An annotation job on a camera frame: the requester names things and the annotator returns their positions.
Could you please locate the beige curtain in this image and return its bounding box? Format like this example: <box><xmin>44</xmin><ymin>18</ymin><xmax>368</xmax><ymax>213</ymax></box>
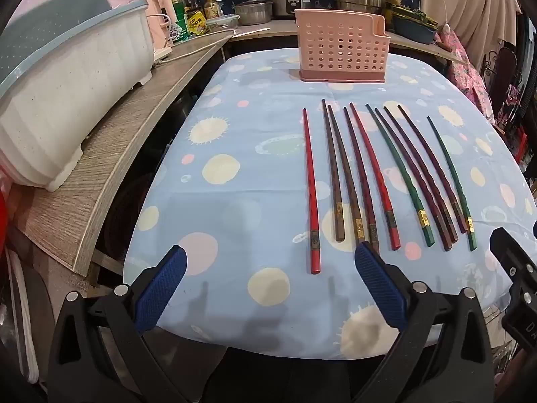
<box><xmin>420</xmin><ymin>0</ymin><xmax>525</xmax><ymax>74</ymax></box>

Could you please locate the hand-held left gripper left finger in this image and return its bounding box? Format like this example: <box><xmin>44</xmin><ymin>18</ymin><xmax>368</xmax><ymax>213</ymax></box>
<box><xmin>47</xmin><ymin>244</ymin><xmax>188</xmax><ymax>403</ymax></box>

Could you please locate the blue dotted tablecloth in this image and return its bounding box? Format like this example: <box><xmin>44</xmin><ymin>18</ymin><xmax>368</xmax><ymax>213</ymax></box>
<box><xmin>124</xmin><ymin>48</ymin><xmax>537</xmax><ymax>359</ymax></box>

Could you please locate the pink electric kettle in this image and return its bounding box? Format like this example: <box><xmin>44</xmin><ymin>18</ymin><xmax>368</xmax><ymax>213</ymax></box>
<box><xmin>145</xmin><ymin>0</ymin><xmax>175</xmax><ymax>61</ymax></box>

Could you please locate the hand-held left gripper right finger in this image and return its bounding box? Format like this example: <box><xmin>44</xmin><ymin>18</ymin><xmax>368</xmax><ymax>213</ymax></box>
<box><xmin>353</xmin><ymin>241</ymin><xmax>496</xmax><ymax>403</ymax></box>

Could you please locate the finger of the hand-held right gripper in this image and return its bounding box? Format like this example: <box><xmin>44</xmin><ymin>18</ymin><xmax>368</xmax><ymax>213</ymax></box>
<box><xmin>489</xmin><ymin>227</ymin><xmax>537</xmax><ymax>301</ymax></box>

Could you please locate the green chopstick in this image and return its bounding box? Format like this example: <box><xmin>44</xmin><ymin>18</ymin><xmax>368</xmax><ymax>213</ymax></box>
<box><xmin>365</xmin><ymin>103</ymin><xmax>436</xmax><ymax>248</ymax></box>
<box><xmin>427</xmin><ymin>115</ymin><xmax>478</xmax><ymax>252</ymax></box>

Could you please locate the small steel pot glass lid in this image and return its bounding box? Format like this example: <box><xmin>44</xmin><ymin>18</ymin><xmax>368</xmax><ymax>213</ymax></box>
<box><xmin>233</xmin><ymin>0</ymin><xmax>274</xmax><ymax>26</ymax></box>

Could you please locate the clear glass food container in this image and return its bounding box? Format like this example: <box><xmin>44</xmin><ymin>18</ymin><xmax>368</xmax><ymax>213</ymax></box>
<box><xmin>205</xmin><ymin>14</ymin><xmax>240</xmax><ymax>33</ymax></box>

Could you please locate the black metal chair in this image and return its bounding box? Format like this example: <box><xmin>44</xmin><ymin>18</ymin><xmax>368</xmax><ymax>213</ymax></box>
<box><xmin>482</xmin><ymin>45</ymin><xmax>530</xmax><ymax>103</ymax></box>

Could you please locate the white dish box blue lid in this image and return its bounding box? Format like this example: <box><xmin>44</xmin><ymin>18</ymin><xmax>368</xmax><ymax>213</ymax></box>
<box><xmin>0</xmin><ymin>0</ymin><xmax>154</xmax><ymax>194</ymax></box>

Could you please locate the pink pineapple print cloth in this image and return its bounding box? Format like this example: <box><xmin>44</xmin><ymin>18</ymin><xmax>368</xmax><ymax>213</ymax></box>
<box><xmin>435</xmin><ymin>29</ymin><xmax>496</xmax><ymax>115</ymax></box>

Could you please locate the pink perforated utensil holder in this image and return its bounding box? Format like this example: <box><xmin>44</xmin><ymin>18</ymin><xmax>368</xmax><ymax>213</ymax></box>
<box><xmin>294</xmin><ymin>8</ymin><xmax>391</xmax><ymax>84</ymax></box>

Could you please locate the blue plastic basin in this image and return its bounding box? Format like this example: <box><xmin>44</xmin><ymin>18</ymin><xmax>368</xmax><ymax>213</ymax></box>
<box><xmin>392</xmin><ymin>17</ymin><xmax>438</xmax><ymax>46</ymax></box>

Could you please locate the yellow snack packet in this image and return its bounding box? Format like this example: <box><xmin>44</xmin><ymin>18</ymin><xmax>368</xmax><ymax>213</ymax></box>
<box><xmin>187</xmin><ymin>12</ymin><xmax>209</xmax><ymax>36</ymax></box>

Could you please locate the yellow-green colander with greens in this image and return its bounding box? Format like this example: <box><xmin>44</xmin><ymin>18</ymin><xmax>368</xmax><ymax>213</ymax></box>
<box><xmin>390</xmin><ymin>3</ymin><xmax>438</xmax><ymax>26</ymax></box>

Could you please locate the brown chopstick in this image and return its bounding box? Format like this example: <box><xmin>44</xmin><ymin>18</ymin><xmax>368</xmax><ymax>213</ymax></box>
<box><xmin>321</xmin><ymin>98</ymin><xmax>346</xmax><ymax>243</ymax></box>
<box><xmin>327</xmin><ymin>105</ymin><xmax>367</xmax><ymax>247</ymax></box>
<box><xmin>343</xmin><ymin>106</ymin><xmax>381</xmax><ymax>256</ymax></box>

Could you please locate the wood-grain side counter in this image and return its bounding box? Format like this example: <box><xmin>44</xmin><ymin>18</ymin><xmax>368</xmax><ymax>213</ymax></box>
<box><xmin>12</xmin><ymin>29</ymin><xmax>242</xmax><ymax>278</ymax></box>

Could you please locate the red chopstick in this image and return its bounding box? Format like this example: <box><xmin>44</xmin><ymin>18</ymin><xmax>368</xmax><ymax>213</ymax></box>
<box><xmin>301</xmin><ymin>108</ymin><xmax>322</xmax><ymax>274</ymax></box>
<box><xmin>349</xmin><ymin>103</ymin><xmax>402</xmax><ymax>250</ymax></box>

